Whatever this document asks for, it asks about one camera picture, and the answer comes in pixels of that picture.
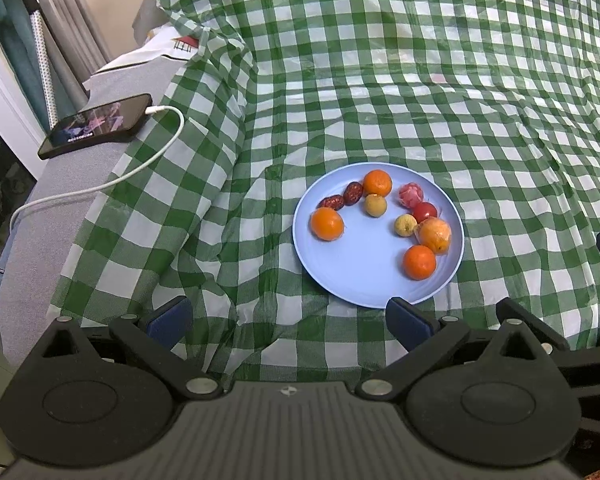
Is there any plastic orange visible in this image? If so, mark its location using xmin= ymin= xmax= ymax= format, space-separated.
xmin=414 ymin=217 xmax=453 ymax=256

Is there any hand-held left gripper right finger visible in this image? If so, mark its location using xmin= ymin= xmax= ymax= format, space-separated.
xmin=352 ymin=297 xmax=561 ymax=403

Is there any grey pillow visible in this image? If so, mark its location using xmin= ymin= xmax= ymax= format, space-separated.
xmin=131 ymin=0 xmax=173 ymax=46

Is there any grey curtain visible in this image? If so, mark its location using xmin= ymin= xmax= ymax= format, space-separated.
xmin=30 ymin=0 xmax=113 ymax=96

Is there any green checkered tablecloth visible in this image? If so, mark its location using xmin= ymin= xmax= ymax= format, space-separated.
xmin=47 ymin=0 xmax=600 ymax=386

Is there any red cherry tomato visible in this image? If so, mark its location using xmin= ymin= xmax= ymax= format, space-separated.
xmin=412 ymin=201 xmax=439 ymax=224

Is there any black smartphone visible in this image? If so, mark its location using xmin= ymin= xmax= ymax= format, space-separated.
xmin=37 ymin=93 xmax=154 ymax=161

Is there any white dotted strip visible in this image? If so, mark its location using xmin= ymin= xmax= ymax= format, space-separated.
xmin=30 ymin=10 xmax=58 ymax=123

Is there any small orange tangerine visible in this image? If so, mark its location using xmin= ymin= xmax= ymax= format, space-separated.
xmin=363 ymin=169 xmax=393 ymax=197
xmin=310 ymin=207 xmax=345 ymax=241
xmin=403 ymin=245 xmax=437 ymax=281

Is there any light blue plate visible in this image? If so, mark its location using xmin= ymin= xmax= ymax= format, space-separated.
xmin=292 ymin=162 xmax=465 ymax=310

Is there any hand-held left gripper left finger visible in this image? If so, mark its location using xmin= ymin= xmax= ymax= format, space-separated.
xmin=22 ymin=296 xmax=226 ymax=402

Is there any teal curtain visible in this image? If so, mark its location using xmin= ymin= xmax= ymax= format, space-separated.
xmin=0 ymin=0 xmax=51 ymax=131

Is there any white charging cable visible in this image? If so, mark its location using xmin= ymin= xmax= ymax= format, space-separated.
xmin=9 ymin=105 xmax=186 ymax=233

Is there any grey bed cover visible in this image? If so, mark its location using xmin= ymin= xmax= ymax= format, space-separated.
xmin=0 ymin=55 xmax=191 ymax=366

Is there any white printed cloth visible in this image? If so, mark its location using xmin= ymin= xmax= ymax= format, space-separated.
xmin=97 ymin=22 xmax=203 ymax=73

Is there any plastic red fruit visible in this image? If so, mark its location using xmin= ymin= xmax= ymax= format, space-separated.
xmin=398 ymin=183 xmax=426 ymax=209

